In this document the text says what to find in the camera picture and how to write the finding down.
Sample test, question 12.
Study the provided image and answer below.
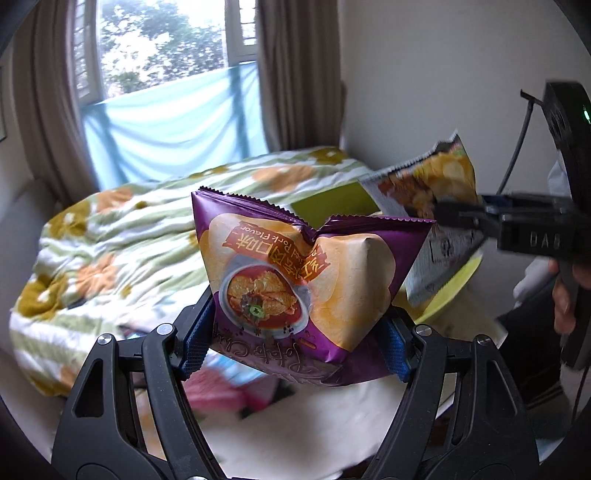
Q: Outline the pink snack bag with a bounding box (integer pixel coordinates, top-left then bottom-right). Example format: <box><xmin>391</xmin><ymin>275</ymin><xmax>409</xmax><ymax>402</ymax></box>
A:
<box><xmin>182</xmin><ymin>367</ymin><xmax>279</xmax><ymax>415</ymax></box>

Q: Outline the grey silver chips bag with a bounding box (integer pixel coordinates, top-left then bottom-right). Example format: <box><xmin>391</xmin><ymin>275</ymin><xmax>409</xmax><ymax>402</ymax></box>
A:
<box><xmin>360</xmin><ymin>133</ymin><xmax>485</xmax><ymax>306</ymax></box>

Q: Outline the green cardboard box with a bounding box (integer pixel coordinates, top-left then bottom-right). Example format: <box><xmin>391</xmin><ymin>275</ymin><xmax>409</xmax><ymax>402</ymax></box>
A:
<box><xmin>290</xmin><ymin>180</ymin><xmax>509</xmax><ymax>347</ymax></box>

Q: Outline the purple potato chips bag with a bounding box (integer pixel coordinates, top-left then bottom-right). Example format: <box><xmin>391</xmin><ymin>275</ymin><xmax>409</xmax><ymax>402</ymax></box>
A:
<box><xmin>191</xmin><ymin>187</ymin><xmax>431</xmax><ymax>386</ymax></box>

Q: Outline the right hand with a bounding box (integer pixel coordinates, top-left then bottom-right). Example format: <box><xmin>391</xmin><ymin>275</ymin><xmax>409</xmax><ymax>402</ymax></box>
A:
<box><xmin>549</xmin><ymin>260</ymin><xmax>576</xmax><ymax>335</ymax></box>

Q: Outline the floral green striped quilt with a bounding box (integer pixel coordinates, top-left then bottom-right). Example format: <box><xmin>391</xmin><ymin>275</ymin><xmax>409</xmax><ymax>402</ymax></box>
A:
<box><xmin>9</xmin><ymin>147</ymin><xmax>369</xmax><ymax>397</ymax></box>

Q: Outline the right beige curtain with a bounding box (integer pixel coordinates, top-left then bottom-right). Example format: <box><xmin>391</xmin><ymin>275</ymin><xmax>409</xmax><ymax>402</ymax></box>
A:
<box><xmin>256</xmin><ymin>0</ymin><xmax>346</xmax><ymax>151</ymax></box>

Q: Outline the beige curtain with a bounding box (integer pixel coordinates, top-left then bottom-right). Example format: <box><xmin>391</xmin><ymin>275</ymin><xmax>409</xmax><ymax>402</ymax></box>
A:
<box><xmin>256</xmin><ymin>0</ymin><xmax>346</xmax><ymax>151</ymax></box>
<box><xmin>13</xmin><ymin>1</ymin><xmax>98</xmax><ymax>205</ymax></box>

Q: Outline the light blue window cloth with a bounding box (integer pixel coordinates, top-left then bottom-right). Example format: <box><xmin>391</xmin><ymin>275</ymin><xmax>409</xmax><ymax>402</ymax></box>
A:
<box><xmin>81</xmin><ymin>62</ymin><xmax>267</xmax><ymax>190</ymax></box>

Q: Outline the left beige curtain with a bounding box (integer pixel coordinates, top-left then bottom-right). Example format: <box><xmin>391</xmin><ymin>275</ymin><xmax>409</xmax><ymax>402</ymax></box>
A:
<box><xmin>13</xmin><ymin>1</ymin><xmax>98</xmax><ymax>205</ymax></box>

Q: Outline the black cable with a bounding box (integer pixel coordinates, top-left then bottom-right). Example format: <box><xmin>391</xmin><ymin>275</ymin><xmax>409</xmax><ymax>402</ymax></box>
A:
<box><xmin>496</xmin><ymin>89</ymin><xmax>544</xmax><ymax>195</ymax></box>

